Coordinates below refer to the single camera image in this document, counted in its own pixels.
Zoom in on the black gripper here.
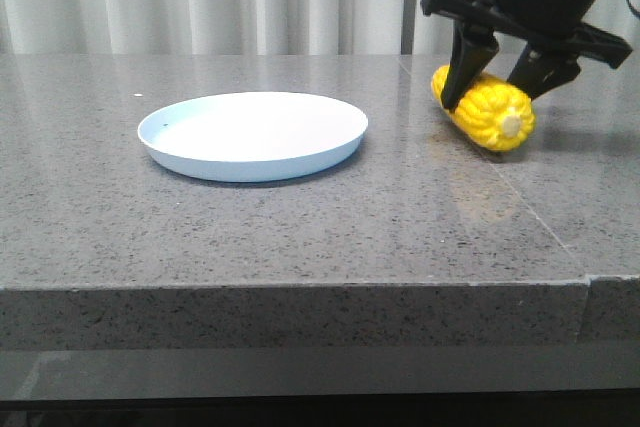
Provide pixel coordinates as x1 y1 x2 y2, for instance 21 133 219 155
420 0 631 110

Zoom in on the yellow corn cob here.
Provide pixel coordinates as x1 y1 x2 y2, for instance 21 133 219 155
431 65 536 152

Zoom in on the light blue round plate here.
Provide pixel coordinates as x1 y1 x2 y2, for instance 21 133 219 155
137 91 368 183

